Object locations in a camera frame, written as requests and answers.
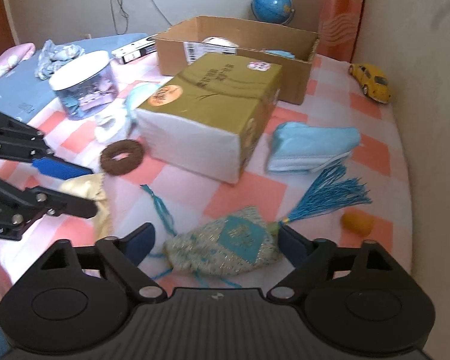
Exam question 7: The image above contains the brown fabric scrunchie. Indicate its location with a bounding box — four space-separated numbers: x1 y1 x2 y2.
100 139 145 176

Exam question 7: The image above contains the embroidered sachet with blue tassel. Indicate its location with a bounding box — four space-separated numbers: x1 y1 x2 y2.
140 164 373 290

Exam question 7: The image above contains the gold satin drawstring pouch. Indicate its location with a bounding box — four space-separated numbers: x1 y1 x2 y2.
202 37 238 48

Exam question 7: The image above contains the blue surgical face mask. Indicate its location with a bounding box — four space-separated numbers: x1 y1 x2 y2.
264 49 295 59

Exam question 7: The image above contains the small orange object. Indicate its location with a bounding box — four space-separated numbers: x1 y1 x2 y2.
340 211 375 237

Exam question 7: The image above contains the blue white plush toy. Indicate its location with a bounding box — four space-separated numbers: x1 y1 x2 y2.
93 82 159 145

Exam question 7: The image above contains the blue grey cushion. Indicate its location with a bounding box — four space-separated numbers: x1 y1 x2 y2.
0 33 147 124

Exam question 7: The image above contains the clear jar with white lid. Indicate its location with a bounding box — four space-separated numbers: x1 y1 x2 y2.
49 50 119 120

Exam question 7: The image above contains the pink checkered tablecloth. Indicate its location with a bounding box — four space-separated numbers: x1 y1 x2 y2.
0 55 412 293

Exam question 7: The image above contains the blue white crumpled scarf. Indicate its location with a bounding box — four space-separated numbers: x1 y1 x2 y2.
34 39 85 80

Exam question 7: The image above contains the light blue folded cloth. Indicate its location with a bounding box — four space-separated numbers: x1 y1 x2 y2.
266 122 361 173

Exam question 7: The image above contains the pink floral pillow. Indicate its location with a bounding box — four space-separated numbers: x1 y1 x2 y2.
0 43 35 78

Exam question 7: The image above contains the gold tissue paper pack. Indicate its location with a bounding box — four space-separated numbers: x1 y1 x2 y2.
136 53 282 185

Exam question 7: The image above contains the black white pen box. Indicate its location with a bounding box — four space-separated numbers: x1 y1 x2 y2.
112 36 156 64

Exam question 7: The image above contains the yellow toy car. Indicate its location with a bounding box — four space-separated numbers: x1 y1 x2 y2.
348 63 391 104

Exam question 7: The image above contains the brown cardboard box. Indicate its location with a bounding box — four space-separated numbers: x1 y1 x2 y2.
153 16 320 105

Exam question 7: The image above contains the blue desk globe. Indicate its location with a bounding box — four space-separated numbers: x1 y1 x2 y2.
251 0 295 25

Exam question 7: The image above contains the peach patterned curtain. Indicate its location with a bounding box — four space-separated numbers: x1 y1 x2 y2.
317 0 364 62

